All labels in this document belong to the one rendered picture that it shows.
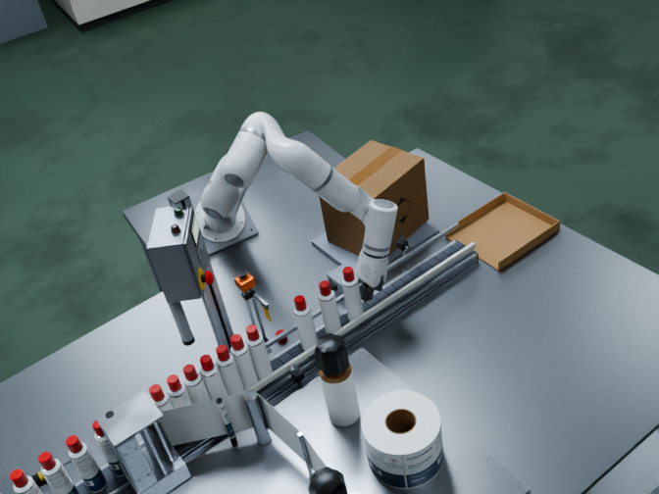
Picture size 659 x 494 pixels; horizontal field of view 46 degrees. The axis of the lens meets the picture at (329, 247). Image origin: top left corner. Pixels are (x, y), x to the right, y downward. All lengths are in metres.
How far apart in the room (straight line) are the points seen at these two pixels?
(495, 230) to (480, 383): 0.70
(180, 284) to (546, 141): 3.21
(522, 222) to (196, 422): 1.38
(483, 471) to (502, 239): 0.98
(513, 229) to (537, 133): 2.14
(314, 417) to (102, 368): 0.78
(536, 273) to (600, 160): 2.10
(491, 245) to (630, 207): 1.69
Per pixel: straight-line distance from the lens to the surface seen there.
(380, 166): 2.71
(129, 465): 2.08
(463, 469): 2.10
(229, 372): 2.25
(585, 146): 4.82
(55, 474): 2.18
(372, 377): 2.31
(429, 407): 2.04
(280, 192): 3.18
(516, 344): 2.44
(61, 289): 4.48
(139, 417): 2.04
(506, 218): 2.90
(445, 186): 3.07
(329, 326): 2.41
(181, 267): 2.00
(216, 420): 2.18
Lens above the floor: 2.62
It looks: 39 degrees down
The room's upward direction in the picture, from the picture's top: 11 degrees counter-clockwise
